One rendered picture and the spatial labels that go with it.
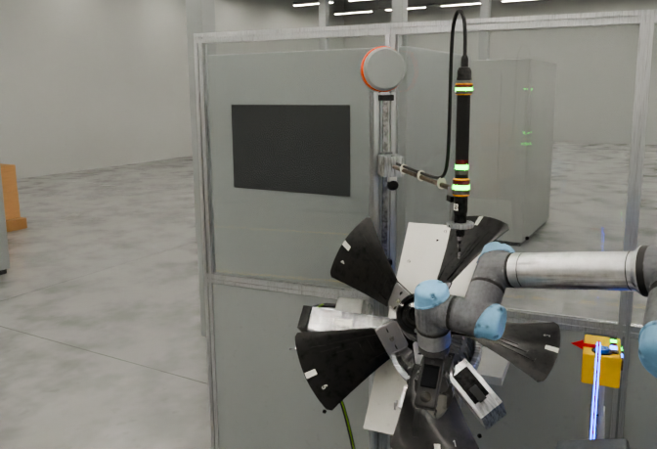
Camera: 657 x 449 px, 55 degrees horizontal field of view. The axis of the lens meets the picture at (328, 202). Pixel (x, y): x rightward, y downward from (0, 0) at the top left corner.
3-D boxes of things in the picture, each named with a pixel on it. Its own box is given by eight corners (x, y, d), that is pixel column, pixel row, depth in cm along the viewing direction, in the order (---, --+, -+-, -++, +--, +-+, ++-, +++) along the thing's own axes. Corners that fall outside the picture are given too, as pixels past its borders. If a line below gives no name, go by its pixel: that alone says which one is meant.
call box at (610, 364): (582, 365, 195) (584, 333, 193) (618, 371, 191) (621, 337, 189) (580, 387, 181) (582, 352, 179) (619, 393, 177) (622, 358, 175)
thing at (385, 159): (375, 175, 229) (375, 152, 228) (394, 175, 230) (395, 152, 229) (384, 179, 219) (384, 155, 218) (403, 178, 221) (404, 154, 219)
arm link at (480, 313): (509, 285, 133) (459, 275, 138) (495, 331, 127) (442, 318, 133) (513, 304, 138) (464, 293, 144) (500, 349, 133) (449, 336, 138)
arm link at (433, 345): (446, 340, 137) (409, 335, 141) (447, 357, 139) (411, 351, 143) (454, 320, 144) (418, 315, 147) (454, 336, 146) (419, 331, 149)
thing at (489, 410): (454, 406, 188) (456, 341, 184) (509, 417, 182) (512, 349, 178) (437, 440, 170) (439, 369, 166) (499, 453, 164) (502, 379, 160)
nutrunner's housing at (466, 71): (450, 235, 167) (454, 56, 159) (463, 234, 168) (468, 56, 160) (456, 238, 163) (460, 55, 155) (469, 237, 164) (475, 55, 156)
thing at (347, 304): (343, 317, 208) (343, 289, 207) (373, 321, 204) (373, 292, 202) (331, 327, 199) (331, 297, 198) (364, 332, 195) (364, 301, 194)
